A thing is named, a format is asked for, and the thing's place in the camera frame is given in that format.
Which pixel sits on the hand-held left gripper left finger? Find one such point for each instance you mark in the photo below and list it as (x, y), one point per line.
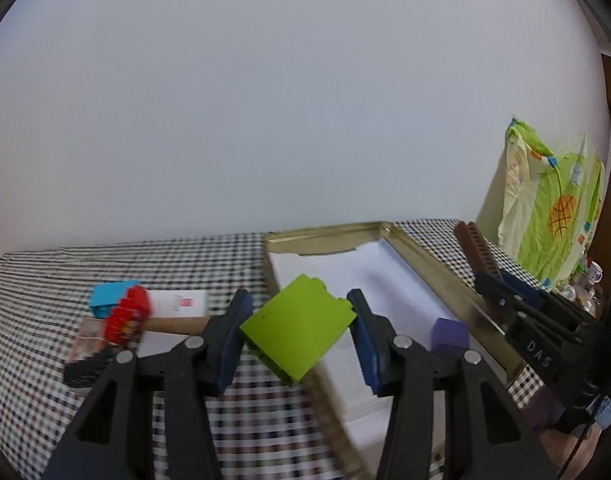
(233, 340)

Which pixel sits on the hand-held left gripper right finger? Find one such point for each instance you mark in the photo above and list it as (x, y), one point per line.
(365, 355)

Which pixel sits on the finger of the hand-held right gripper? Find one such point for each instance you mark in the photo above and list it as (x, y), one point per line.
(490, 290)
(525, 292)

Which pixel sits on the brown comb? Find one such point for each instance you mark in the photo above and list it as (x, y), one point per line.
(478, 247)

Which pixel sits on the purple block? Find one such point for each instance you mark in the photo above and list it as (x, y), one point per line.
(450, 337)

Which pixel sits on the green toy building block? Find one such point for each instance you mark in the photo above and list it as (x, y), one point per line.
(295, 330)

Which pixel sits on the red toy building block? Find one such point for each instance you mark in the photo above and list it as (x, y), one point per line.
(128, 317)

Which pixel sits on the gold metal tin tray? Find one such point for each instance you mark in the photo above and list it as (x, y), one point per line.
(315, 240)

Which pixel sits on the copper clear-lid box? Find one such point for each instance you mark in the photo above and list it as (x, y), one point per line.
(88, 342)

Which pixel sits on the black grey small object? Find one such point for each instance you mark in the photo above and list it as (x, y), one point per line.
(83, 372)

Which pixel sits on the person's right forearm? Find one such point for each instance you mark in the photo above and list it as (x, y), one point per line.
(555, 452)

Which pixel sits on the white box with tan side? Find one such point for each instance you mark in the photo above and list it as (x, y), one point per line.
(178, 302)

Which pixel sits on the white printed mug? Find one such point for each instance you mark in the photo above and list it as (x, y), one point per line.
(593, 274)

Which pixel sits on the checkered tablecloth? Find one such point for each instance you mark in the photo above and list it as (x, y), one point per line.
(210, 270)

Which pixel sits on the white paper tray liner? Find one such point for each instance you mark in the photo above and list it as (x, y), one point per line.
(385, 280)

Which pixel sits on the green printed cloth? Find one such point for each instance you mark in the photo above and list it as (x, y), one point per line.
(550, 200)

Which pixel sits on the blue toy building block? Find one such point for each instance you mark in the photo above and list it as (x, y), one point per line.
(105, 297)

